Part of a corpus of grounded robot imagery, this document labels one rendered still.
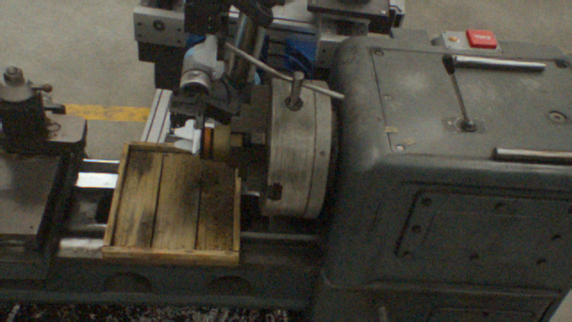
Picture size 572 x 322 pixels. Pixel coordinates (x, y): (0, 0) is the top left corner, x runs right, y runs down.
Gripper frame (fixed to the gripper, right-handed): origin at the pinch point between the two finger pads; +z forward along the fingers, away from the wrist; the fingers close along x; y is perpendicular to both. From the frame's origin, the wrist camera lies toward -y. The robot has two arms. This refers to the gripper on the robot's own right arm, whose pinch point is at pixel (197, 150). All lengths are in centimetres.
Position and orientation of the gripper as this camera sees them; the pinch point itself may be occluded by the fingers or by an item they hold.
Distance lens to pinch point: 152.4
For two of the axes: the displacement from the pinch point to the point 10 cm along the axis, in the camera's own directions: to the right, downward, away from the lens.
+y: -9.9, -0.7, -1.0
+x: 1.2, -7.2, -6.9
